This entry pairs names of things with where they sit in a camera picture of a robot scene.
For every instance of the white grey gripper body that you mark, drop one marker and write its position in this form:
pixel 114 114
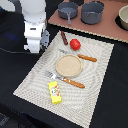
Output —
pixel 37 37

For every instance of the brown sausage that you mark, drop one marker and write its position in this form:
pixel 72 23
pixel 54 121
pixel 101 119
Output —
pixel 64 38

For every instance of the red tomato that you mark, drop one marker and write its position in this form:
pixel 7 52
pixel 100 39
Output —
pixel 75 44

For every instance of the yellow butter box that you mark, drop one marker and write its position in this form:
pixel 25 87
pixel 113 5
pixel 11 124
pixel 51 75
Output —
pixel 54 92

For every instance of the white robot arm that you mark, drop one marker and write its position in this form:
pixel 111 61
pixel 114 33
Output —
pixel 35 23

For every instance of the round beige plate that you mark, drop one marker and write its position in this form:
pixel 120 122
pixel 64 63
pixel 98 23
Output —
pixel 69 65

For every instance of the grey cooking pot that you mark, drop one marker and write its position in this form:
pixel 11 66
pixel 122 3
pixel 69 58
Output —
pixel 91 12

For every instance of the pink wooden board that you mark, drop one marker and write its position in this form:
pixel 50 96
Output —
pixel 107 27

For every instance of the woven white placemat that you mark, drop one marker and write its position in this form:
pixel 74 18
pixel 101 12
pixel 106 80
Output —
pixel 77 104

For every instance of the beige bowl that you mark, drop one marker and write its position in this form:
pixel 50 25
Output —
pixel 123 14

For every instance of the wooden handled fork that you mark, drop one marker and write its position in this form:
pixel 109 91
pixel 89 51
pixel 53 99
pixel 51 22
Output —
pixel 54 76

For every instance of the grey saucepan with handle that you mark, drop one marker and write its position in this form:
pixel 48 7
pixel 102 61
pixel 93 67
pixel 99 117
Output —
pixel 68 10

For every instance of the wooden handled knife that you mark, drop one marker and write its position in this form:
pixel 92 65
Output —
pixel 80 55

